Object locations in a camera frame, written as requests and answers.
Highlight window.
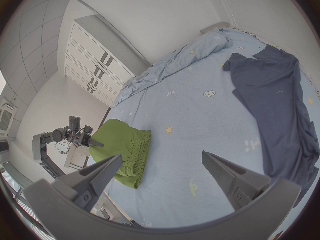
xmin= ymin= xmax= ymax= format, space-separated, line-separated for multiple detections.
xmin=0 ymin=163 xmax=55 ymax=238

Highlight white chest of drawers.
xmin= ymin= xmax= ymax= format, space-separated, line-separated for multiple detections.
xmin=64 ymin=146 xmax=90 ymax=169

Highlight white wardrobe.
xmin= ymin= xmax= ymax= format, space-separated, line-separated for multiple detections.
xmin=64 ymin=15 xmax=152 ymax=107

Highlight pale blue quilt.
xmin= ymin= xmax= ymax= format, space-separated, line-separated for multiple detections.
xmin=111 ymin=28 xmax=233 ymax=107

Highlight dark blue garment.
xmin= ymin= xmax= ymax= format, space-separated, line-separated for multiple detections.
xmin=222 ymin=44 xmax=320 ymax=208

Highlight green shorts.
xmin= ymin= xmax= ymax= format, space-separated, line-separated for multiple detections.
xmin=89 ymin=118 xmax=152 ymax=190

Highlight bed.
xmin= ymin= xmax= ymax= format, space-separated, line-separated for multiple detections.
xmin=86 ymin=0 xmax=320 ymax=229

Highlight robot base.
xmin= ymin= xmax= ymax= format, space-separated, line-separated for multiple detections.
xmin=89 ymin=196 xmax=145 ymax=229

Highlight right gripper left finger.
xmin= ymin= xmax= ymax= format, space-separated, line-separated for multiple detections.
xmin=51 ymin=153 xmax=123 ymax=213

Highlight white air conditioner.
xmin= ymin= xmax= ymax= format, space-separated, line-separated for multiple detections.
xmin=0 ymin=98 xmax=18 ymax=138

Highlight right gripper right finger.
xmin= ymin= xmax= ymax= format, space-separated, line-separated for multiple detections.
xmin=201 ymin=150 xmax=272 ymax=212

